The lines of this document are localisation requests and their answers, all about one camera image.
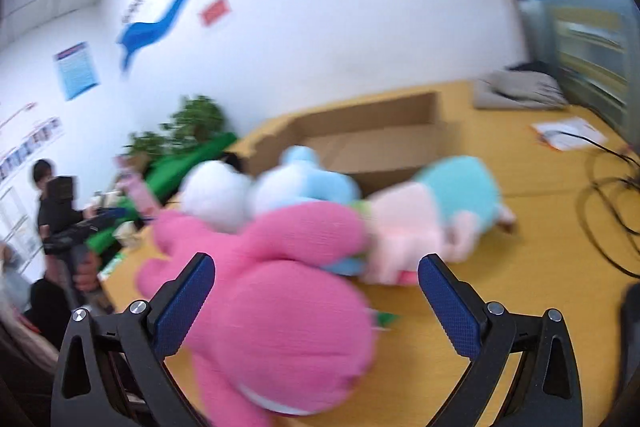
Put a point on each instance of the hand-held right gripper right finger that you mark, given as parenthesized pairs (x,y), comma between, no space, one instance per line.
(450,312)

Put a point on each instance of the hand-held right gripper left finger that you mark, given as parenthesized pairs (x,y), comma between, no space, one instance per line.
(184,304)

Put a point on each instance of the teal and pink plush toy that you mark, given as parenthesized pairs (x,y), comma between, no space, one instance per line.
(425,217)

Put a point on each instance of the white plush toy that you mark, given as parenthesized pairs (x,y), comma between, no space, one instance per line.
(215,197)

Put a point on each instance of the light blue plush toy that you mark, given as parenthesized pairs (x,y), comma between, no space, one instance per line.
(300,187)

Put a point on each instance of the cardboard box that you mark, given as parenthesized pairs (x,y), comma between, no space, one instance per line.
(375,127)

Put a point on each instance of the green sheet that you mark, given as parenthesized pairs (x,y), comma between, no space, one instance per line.
(185,167)

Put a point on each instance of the green potted plant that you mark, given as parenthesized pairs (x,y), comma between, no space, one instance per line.
(195,117)

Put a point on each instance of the white paper sheet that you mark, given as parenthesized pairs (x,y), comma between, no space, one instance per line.
(567,134)

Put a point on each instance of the grey cloth bag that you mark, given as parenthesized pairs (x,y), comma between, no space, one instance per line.
(520,89)

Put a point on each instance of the row of wall photos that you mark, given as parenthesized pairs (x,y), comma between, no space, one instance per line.
(35,142)

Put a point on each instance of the blue wall poster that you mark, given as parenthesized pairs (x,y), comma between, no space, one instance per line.
(76,71)

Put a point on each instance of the red wall sign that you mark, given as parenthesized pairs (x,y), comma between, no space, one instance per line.
(216,12)

